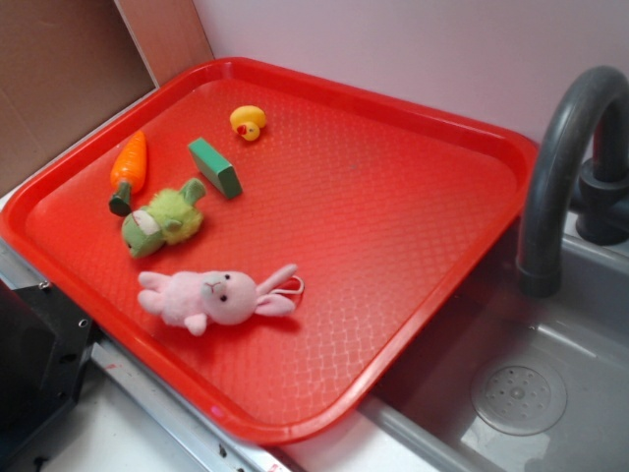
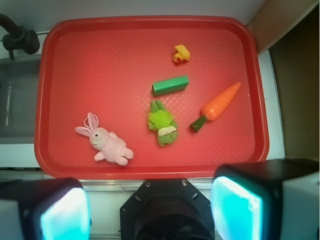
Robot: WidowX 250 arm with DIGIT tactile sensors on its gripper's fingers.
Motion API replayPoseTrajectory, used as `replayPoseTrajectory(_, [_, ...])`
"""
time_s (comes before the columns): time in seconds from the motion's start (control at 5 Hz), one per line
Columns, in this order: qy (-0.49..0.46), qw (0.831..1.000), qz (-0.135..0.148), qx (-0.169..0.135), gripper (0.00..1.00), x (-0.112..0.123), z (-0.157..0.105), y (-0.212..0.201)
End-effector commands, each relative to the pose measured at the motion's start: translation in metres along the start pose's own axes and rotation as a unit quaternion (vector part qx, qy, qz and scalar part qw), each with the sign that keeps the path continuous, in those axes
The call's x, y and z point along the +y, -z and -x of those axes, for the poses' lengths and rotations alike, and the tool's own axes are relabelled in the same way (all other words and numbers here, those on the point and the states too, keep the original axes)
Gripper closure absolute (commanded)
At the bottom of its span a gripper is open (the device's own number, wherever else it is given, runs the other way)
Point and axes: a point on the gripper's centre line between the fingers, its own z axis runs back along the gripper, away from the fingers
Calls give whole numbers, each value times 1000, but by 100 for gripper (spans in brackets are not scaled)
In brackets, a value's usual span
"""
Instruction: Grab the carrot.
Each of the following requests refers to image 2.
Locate grey toy sink basin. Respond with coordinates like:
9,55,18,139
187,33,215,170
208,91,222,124
0,55,41,144

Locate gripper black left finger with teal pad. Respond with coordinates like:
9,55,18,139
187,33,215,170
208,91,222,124
0,178,92,240

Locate orange toy carrot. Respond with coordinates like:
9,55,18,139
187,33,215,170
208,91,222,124
189,82,241,133

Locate yellow rubber duck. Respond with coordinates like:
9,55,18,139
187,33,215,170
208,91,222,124
173,44,191,63

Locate green plush toy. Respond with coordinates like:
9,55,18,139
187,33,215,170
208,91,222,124
147,100,178,147

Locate green rectangular block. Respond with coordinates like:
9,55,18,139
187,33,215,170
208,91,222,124
151,75,189,97

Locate red plastic tray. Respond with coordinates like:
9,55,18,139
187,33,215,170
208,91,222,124
34,16,269,180

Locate pink plush bunny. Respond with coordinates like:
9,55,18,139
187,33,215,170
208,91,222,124
75,112,134,166

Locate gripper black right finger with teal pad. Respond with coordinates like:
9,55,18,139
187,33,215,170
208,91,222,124
210,159,320,240

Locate dark sink faucet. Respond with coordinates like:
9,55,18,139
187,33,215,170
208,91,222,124
0,14,40,61

